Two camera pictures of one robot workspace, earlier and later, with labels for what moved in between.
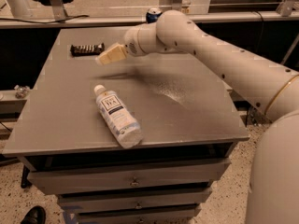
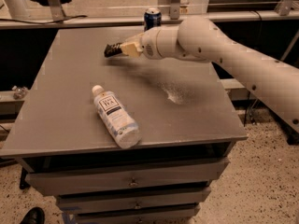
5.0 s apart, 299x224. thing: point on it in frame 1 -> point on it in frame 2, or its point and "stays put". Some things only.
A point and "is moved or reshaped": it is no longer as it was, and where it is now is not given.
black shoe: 36,215 stays put
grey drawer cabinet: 139,140 stays put
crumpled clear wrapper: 21,91 stays put
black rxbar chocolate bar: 87,49 is moved or reshaped
